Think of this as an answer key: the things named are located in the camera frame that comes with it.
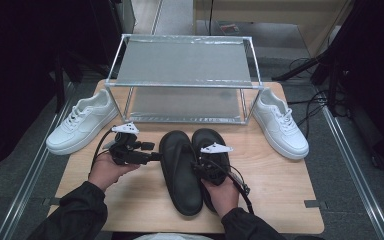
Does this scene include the right hand-held gripper cable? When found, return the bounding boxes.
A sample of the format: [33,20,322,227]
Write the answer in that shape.
[209,159,255,215]

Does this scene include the metal frame shoe rack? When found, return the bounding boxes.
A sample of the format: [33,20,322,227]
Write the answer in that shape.
[104,33,265,127]

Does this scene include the person's white clothing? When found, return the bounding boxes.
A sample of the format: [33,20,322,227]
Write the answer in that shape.
[133,233,214,240]

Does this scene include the hand-held gripper cable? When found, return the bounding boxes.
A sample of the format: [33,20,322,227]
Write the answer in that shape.
[209,159,255,215]
[89,125,118,176]

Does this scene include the black stand post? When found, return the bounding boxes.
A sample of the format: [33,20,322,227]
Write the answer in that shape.
[53,53,84,114]

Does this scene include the black floor cables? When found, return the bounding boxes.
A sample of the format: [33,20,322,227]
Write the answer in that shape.
[286,57,351,139]

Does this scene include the black slipper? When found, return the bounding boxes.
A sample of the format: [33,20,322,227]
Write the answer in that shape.
[158,129,204,217]
[191,128,232,214]

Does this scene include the grey cabinet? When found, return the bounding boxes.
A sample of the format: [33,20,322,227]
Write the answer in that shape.
[114,0,137,34]

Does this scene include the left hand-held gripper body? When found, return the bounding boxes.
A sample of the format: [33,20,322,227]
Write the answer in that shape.
[109,122,149,166]

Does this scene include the metal floor rail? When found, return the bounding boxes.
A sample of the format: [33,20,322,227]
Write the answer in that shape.
[0,81,78,240]
[319,106,384,240]

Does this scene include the person's right hand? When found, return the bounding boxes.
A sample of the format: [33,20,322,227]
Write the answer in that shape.
[201,177,241,219]

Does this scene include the red labelled flat item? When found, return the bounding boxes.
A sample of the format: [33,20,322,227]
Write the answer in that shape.
[218,21,241,36]

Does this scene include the dark curtain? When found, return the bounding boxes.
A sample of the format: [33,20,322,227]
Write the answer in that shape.
[326,0,384,171]
[0,0,131,178]

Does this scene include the black tripod stand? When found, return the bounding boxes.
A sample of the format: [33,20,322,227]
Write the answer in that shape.
[272,46,351,118]

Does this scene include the black hanging cable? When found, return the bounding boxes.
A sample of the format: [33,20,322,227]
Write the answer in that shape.
[208,0,214,36]

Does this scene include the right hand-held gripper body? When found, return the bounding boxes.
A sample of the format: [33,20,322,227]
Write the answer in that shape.
[193,142,234,186]

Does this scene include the light wooden cabinet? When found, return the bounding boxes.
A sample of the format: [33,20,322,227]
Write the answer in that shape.
[193,0,356,58]

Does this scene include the left hand-held gripper cable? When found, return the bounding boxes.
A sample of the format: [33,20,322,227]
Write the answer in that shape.
[89,125,118,176]

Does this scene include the white sneaker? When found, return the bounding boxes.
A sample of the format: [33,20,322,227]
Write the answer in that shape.
[252,87,310,160]
[45,88,119,156]

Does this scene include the person's left hand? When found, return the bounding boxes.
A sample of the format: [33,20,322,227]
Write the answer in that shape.
[88,153,141,193]

